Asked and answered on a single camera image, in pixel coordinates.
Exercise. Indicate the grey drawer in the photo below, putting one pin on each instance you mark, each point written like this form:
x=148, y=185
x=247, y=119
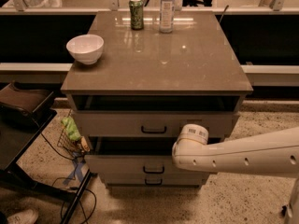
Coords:
x=137, y=155
x=180, y=179
x=131, y=124

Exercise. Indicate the black object on floor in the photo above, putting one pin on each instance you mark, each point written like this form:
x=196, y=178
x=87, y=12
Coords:
x=284, y=210

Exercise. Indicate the black cart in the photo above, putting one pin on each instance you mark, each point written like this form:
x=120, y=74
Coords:
x=24, y=114

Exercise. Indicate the wire basket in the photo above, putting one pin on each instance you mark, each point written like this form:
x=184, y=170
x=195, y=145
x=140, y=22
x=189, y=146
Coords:
x=77, y=149

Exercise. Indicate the blue tape cross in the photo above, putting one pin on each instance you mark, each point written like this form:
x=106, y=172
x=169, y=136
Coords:
x=77, y=173

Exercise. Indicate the green soda can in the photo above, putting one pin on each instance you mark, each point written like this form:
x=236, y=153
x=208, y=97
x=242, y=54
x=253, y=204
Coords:
x=136, y=11

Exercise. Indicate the white ceramic bowl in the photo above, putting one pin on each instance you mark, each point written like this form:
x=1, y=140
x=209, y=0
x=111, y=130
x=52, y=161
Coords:
x=86, y=49

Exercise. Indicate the white shoe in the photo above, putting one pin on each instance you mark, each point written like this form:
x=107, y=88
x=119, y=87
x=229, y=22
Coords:
x=28, y=216

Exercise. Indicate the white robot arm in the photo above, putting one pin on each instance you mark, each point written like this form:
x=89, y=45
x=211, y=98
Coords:
x=271, y=154

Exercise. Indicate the grey drawer cabinet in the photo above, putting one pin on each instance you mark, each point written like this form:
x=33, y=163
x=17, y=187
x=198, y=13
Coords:
x=193, y=69

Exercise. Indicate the clear plastic water bottle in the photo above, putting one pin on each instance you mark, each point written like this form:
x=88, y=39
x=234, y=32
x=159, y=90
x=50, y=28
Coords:
x=167, y=8

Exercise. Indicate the green plush toy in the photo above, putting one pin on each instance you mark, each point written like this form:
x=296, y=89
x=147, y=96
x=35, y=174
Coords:
x=71, y=129

